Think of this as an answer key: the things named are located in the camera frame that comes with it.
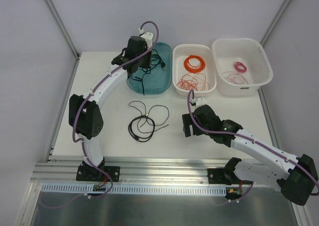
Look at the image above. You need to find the thin black wire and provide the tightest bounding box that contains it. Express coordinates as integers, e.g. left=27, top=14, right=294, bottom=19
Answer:
left=132, top=67, right=153, bottom=96
left=129, top=100, right=170, bottom=135

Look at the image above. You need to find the thin red wire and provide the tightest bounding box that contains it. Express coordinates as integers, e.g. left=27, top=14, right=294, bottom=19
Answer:
left=176, top=72, right=210, bottom=92

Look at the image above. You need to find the thin pink wire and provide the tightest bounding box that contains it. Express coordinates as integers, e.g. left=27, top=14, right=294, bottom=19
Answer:
left=221, top=71, right=249, bottom=85

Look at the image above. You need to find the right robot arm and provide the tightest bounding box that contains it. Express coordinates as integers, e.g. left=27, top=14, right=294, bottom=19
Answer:
left=182, top=104, right=319, bottom=206

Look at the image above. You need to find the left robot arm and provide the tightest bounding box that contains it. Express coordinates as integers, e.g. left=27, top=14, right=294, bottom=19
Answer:
left=68, top=32, right=155, bottom=182

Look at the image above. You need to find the teal plastic tray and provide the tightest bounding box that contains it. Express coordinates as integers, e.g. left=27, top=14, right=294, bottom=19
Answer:
left=127, top=42, right=172, bottom=95

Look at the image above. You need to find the white perforated basket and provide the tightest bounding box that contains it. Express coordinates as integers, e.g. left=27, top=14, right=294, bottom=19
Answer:
left=172, top=44, right=217, bottom=96

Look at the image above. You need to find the white deep plastic tub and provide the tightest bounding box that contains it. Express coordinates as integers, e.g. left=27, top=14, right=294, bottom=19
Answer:
left=212, top=38, right=273, bottom=97

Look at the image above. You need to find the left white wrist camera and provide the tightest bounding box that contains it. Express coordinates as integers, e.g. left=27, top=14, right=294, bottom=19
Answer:
left=138, top=28, right=154, bottom=53

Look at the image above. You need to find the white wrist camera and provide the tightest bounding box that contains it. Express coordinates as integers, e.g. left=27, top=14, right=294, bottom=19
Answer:
left=138, top=28, right=154, bottom=53
left=190, top=97, right=207, bottom=107

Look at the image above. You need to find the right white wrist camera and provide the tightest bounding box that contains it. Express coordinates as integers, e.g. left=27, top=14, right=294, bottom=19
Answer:
left=190, top=97, right=207, bottom=107

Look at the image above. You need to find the orange wire coil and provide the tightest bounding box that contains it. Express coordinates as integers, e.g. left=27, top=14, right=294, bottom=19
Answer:
left=183, top=55, right=207, bottom=73

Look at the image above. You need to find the aluminium mounting rail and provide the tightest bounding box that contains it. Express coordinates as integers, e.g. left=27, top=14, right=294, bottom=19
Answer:
left=29, top=156, right=300, bottom=187

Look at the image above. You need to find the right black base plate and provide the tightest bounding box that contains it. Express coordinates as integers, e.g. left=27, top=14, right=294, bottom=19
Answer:
left=207, top=168, right=252, bottom=185

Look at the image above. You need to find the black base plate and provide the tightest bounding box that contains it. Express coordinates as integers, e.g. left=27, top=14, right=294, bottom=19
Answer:
left=76, top=164, right=121, bottom=182
left=207, top=168, right=252, bottom=185

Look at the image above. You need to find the pink wire coil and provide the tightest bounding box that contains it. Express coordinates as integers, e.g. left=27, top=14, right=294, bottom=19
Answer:
left=233, top=61, right=248, bottom=72

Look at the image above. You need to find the left aluminium frame post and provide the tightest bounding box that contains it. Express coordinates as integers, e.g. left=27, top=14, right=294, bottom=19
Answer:
left=44, top=0, right=80, bottom=59

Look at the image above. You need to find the aluminium frame post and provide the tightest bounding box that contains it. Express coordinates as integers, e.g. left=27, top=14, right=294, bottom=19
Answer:
left=44, top=0, right=80, bottom=59
left=260, top=0, right=293, bottom=46

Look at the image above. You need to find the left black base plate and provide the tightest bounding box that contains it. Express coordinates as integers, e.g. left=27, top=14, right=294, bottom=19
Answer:
left=76, top=164, right=121, bottom=182

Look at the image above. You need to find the white slotted cable duct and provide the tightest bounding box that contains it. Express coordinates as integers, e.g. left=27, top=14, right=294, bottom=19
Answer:
left=41, top=183, right=226, bottom=197

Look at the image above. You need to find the right aluminium frame post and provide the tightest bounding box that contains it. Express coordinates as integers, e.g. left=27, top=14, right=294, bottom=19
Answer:
left=260, top=0, right=293, bottom=46

